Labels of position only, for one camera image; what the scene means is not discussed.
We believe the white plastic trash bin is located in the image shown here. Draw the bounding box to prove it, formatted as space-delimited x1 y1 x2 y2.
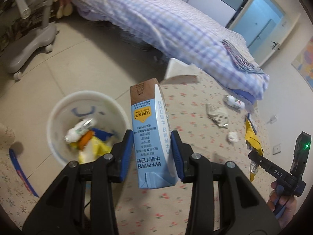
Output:
46 91 130 167

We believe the blue milk carton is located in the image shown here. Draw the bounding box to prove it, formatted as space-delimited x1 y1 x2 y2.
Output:
130 78 178 189

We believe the wall map poster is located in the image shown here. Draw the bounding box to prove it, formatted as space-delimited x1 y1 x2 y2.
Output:
291 37 313 89

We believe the purple checked duvet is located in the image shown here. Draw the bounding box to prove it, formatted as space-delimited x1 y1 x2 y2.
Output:
72 0 270 102

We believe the crumpled newspaper piece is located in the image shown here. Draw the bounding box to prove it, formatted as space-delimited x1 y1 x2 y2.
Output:
206 103 229 128

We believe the cherry print tablecloth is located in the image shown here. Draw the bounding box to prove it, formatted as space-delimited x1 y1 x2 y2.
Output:
112 70 270 234

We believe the white door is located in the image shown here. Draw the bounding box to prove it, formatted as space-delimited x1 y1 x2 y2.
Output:
246 0 301 66

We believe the crumpled white tissue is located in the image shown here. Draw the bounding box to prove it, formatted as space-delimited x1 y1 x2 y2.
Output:
227 131 239 143

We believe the orange wrapper in bin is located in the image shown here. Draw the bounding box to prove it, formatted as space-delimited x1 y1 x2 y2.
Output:
77 130 94 150

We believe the grey office chair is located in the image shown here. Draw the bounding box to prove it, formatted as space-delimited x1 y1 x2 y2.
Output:
1 0 58 81

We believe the person's right hand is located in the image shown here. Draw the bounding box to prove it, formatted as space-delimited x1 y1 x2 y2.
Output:
267 181 297 229

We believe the white wall plug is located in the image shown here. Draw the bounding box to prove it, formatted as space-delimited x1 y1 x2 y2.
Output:
266 115 278 124

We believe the floral print cloth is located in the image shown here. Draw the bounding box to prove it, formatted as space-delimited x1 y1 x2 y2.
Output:
0 124 39 229

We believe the white plastic bottle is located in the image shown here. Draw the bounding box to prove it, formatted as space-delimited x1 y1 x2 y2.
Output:
64 118 97 143

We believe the yellow wrapper in bin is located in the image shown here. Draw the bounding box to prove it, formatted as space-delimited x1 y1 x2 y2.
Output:
69 136 116 164

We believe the folded striped cloth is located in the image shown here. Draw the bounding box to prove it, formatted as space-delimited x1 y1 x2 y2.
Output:
221 40 265 74

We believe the white wall socket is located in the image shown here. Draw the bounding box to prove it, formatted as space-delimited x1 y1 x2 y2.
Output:
272 144 281 155

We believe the white red-labelled bottle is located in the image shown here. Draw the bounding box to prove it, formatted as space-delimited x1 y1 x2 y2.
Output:
224 95 245 110

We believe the yellow snack wrapper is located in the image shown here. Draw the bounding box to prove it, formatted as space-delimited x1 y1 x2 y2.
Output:
245 116 264 182

